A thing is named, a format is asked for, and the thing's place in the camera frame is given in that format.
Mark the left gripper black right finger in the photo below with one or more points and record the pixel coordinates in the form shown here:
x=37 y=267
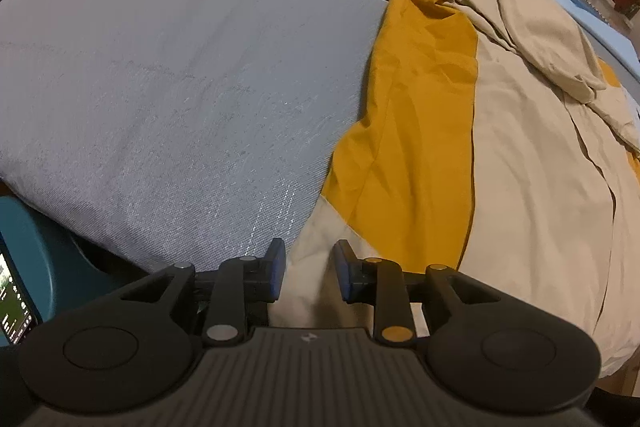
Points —
x=378 y=283

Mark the beige and mustard hooded jacket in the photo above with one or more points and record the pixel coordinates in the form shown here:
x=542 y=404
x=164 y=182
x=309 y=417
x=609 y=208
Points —
x=475 y=131

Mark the grey patterned bed cover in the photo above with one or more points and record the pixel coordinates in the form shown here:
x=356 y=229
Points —
x=201 y=129

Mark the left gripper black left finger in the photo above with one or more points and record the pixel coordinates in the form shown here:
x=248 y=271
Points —
x=240 y=291

